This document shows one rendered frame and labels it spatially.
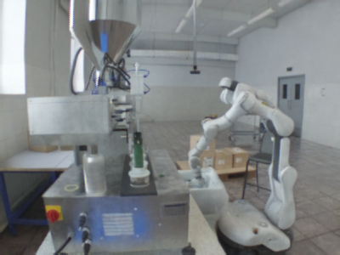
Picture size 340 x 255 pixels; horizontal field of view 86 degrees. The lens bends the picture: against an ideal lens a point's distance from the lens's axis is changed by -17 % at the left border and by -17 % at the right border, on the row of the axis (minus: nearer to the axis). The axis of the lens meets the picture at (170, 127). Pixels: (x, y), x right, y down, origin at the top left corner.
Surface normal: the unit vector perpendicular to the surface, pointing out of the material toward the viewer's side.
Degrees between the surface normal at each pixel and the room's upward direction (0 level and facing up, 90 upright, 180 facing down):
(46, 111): 90
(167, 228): 90
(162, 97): 90
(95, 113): 90
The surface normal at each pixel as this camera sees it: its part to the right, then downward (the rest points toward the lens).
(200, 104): 0.16, 0.15
